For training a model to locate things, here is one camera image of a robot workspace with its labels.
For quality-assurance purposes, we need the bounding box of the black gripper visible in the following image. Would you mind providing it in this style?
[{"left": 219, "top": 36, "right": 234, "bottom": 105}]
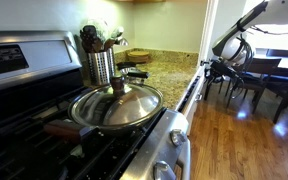
[{"left": 203, "top": 59, "right": 241, "bottom": 85}]

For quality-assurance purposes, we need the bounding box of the light wood spice drawer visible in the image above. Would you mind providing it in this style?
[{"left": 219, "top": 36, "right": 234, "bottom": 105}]
[{"left": 176, "top": 68, "right": 206, "bottom": 116}]

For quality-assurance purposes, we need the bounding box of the dark wooden kitchen utensil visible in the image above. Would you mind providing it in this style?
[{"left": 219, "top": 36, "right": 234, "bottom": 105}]
[{"left": 79, "top": 24, "right": 105, "bottom": 54}]

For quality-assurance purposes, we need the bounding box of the round steel stove knob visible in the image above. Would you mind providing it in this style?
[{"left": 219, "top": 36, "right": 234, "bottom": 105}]
[
  {"left": 169, "top": 129, "right": 188, "bottom": 147},
  {"left": 153, "top": 160, "right": 177, "bottom": 180}
]

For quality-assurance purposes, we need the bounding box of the steel ladle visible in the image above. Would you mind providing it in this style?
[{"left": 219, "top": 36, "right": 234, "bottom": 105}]
[{"left": 112, "top": 26, "right": 130, "bottom": 48}]

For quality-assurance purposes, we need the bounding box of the perforated steel utensil holder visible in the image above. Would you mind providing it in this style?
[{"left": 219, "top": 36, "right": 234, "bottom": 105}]
[
  {"left": 107, "top": 48, "right": 117, "bottom": 76},
  {"left": 87, "top": 49, "right": 112, "bottom": 86}
]

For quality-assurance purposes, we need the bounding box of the stainless steel gas stove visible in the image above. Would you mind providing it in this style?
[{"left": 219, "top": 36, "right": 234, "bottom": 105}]
[{"left": 0, "top": 30, "right": 192, "bottom": 180}]

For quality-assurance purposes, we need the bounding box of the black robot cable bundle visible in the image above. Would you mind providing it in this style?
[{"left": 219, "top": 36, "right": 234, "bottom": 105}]
[{"left": 223, "top": 19, "right": 256, "bottom": 101}]

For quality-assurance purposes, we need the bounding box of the small steel cup black handle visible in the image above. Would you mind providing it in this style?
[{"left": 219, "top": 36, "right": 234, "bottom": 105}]
[{"left": 118, "top": 66, "right": 151, "bottom": 86}]

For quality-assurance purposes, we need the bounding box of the steel oven door handle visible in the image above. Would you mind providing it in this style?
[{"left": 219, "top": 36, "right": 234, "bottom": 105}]
[{"left": 175, "top": 139, "right": 192, "bottom": 180}]

